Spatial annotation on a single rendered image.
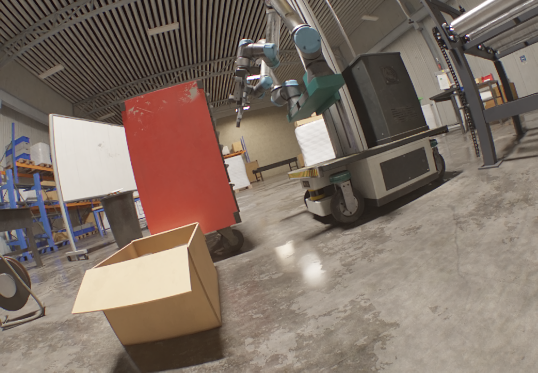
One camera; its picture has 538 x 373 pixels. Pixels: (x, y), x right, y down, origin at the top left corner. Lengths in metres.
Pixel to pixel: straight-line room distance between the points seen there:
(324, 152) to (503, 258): 4.16
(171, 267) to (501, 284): 0.71
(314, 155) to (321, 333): 4.15
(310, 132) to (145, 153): 3.72
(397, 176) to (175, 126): 1.13
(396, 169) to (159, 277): 1.07
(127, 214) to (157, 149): 1.60
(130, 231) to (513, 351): 2.80
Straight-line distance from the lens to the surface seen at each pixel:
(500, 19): 1.84
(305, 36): 1.09
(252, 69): 1.14
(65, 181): 3.39
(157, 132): 1.21
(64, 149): 3.54
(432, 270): 0.65
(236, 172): 8.62
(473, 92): 1.57
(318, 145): 4.54
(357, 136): 1.29
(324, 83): 1.11
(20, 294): 1.44
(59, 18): 11.09
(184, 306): 0.64
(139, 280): 0.55
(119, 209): 2.68
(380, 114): 1.30
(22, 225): 4.02
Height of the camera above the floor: 0.35
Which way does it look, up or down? level
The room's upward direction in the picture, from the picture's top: 17 degrees counter-clockwise
